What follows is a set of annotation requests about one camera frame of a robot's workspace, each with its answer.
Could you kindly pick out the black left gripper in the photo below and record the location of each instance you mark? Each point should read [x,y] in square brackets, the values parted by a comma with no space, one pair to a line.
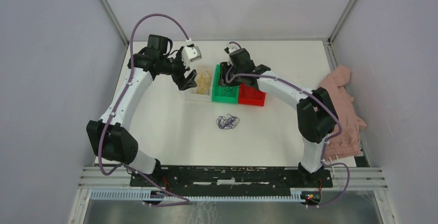
[183,83]

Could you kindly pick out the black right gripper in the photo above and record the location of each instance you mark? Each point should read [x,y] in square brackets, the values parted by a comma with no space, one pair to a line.
[224,67]

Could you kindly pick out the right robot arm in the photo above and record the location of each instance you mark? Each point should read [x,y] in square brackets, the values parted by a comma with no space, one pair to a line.
[318,121]

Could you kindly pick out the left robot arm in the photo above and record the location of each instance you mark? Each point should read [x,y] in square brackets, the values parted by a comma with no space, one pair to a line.
[109,136]

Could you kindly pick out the clear plastic bin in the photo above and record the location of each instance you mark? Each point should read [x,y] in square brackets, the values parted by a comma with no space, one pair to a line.
[204,80]

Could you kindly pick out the green plastic bin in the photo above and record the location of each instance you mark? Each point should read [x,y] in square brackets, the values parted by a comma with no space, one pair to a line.
[223,94]

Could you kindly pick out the red plastic bin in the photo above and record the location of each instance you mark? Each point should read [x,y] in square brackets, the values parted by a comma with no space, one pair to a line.
[250,96]

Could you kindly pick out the pink cloth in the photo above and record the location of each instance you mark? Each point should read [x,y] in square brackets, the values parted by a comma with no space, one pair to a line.
[348,142]

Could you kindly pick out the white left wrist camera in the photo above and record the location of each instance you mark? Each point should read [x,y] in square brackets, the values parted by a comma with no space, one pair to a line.
[189,54]

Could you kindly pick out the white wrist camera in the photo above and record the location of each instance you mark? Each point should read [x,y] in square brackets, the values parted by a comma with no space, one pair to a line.
[189,54]
[232,46]

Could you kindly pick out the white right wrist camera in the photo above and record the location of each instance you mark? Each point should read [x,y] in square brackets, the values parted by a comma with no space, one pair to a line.
[232,46]

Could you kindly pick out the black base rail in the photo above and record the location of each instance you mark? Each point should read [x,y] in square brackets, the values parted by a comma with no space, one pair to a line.
[233,181]

